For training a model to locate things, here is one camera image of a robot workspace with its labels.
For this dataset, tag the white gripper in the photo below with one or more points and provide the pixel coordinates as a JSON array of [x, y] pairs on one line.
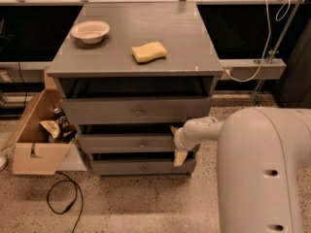
[[179, 142]]

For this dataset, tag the grey drawer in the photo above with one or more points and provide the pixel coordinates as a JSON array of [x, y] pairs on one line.
[[141, 167], [121, 143], [137, 110]]

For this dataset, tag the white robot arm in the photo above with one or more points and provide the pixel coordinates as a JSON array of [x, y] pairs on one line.
[[258, 153]]

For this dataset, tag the grey bottom drawer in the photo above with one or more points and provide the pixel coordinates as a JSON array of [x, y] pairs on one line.
[[141, 167]]

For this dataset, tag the grey top drawer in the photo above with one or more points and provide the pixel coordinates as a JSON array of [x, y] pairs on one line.
[[137, 110]]

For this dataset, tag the grey drawer cabinet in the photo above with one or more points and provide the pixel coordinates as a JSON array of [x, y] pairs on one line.
[[108, 69]]

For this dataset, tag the yellow sponge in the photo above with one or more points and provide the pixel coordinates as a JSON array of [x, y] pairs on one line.
[[149, 52]]

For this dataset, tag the trash in cardboard box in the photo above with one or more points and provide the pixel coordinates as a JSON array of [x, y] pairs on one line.
[[59, 128]]

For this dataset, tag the metal diagonal pole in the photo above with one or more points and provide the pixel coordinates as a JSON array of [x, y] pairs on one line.
[[271, 54]]

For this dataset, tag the cardboard box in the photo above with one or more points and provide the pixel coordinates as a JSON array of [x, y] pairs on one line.
[[33, 153]]

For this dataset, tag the white bowl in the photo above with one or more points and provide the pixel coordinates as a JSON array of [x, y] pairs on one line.
[[90, 32]]

